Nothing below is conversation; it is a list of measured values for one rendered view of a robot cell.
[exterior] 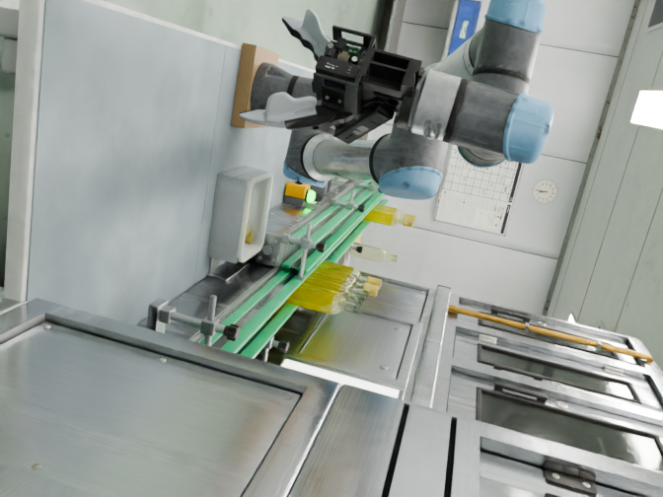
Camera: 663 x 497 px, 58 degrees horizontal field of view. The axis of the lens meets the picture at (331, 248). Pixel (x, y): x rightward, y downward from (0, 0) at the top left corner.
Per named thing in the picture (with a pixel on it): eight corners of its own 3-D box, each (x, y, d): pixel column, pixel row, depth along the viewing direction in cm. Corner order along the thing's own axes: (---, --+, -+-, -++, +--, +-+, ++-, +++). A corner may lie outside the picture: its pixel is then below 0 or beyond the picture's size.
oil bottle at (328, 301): (268, 299, 174) (339, 318, 170) (271, 281, 173) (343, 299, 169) (275, 293, 180) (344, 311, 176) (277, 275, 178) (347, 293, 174)
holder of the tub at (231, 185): (205, 276, 158) (233, 283, 156) (217, 173, 150) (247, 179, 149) (231, 258, 174) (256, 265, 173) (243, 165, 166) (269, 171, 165)
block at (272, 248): (254, 262, 174) (276, 268, 173) (257, 232, 171) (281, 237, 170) (257, 259, 177) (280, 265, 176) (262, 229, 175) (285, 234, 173)
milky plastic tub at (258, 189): (208, 257, 156) (240, 265, 155) (219, 173, 150) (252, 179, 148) (235, 242, 172) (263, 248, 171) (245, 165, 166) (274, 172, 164)
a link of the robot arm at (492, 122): (527, 173, 74) (541, 164, 66) (440, 148, 76) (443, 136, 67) (547, 110, 74) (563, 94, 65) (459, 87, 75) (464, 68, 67)
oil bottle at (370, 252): (335, 251, 263) (394, 265, 258) (338, 240, 262) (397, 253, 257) (338, 250, 269) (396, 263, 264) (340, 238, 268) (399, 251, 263)
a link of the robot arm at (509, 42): (455, 82, 125) (574, 1, 76) (442, 134, 125) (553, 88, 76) (401, 68, 123) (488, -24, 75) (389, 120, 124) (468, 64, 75)
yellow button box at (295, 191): (282, 202, 211) (302, 206, 210) (285, 180, 209) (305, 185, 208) (288, 198, 218) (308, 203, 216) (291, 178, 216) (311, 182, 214)
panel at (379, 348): (214, 453, 123) (376, 504, 117) (216, 441, 122) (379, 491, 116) (324, 306, 208) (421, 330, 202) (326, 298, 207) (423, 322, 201)
